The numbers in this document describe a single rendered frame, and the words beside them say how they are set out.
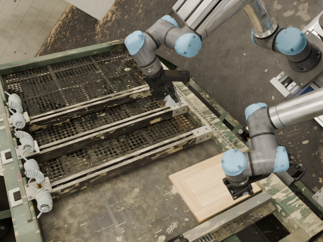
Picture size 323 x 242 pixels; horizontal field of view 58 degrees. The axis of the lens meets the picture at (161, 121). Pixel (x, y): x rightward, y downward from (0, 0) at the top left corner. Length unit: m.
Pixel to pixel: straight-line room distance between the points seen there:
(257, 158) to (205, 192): 0.76
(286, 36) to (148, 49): 0.68
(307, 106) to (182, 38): 0.42
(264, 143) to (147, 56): 0.48
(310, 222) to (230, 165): 0.86
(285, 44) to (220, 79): 1.74
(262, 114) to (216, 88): 2.19
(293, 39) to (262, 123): 0.60
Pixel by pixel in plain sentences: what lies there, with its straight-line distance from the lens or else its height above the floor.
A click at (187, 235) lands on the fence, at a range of 1.48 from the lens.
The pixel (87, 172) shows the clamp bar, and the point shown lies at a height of 1.55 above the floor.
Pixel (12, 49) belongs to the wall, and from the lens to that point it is 7.05.
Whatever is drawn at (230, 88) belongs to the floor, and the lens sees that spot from 3.04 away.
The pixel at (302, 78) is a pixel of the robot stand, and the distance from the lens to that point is 1.62.
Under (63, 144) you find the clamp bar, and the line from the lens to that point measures 1.82.
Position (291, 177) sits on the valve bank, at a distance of 1.85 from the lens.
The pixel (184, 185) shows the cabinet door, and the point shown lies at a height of 1.17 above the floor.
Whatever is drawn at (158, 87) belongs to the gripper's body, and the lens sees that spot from 1.13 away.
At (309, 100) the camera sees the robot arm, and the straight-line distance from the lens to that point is 0.91.
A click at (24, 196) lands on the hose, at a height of 1.91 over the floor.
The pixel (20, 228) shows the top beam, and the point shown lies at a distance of 1.53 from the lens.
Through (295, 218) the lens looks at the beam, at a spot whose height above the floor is 0.90.
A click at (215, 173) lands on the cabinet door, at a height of 1.01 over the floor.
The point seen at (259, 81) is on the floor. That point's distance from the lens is 2.92.
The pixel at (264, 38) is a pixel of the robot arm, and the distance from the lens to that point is 1.51.
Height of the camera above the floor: 2.49
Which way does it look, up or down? 46 degrees down
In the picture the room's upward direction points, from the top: 71 degrees counter-clockwise
